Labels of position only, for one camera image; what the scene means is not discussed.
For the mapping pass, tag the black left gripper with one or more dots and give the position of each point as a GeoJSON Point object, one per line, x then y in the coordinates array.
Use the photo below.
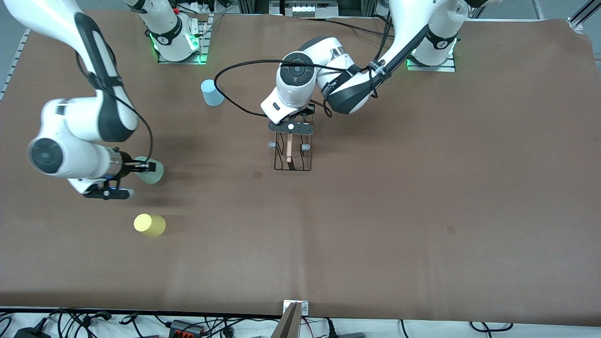
{"type": "Point", "coordinates": [307, 112]}

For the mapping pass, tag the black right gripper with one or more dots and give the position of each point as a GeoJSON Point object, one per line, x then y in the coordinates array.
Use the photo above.
{"type": "Point", "coordinates": [126, 167]}

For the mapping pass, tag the mint green plastic cup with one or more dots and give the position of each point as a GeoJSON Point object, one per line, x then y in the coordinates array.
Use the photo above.
{"type": "Point", "coordinates": [154, 177]}

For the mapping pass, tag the yellow plastic cup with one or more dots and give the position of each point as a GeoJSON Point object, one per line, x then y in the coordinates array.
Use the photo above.
{"type": "Point", "coordinates": [150, 225]}

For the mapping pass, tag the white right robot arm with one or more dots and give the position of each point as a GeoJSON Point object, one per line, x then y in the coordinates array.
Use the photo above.
{"type": "Point", "coordinates": [65, 155]}

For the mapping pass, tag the light blue plastic cup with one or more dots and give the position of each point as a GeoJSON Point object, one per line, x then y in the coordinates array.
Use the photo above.
{"type": "Point", "coordinates": [212, 93]}

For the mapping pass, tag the white power strip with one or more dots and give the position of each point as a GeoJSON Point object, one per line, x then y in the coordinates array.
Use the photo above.
{"type": "Point", "coordinates": [305, 8]}

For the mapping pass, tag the white socket strip with plugs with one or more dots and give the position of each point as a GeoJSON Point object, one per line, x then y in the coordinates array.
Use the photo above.
{"type": "Point", "coordinates": [202, 6]}

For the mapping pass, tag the black red power adapter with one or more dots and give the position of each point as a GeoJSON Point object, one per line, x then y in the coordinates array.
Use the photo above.
{"type": "Point", "coordinates": [187, 327]}

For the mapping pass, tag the grey aluminium profile bar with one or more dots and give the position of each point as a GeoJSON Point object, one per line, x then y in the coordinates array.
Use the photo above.
{"type": "Point", "coordinates": [287, 325]}

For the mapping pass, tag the black power plug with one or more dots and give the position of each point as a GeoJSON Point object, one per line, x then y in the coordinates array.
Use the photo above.
{"type": "Point", "coordinates": [331, 328]}

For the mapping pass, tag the black metal frame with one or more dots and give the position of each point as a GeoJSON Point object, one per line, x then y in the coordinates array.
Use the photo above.
{"type": "Point", "coordinates": [253, 5]}

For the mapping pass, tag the silver aluminium rail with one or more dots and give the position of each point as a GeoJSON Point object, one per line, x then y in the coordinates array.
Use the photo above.
{"type": "Point", "coordinates": [576, 24]}
{"type": "Point", "coordinates": [16, 58]}

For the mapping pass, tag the small metal bracket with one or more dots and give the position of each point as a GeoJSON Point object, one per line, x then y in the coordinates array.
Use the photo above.
{"type": "Point", "coordinates": [304, 307]}

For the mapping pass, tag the silver aluminium post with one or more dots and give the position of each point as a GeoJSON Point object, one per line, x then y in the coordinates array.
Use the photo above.
{"type": "Point", "coordinates": [538, 8]}
{"type": "Point", "coordinates": [478, 13]}

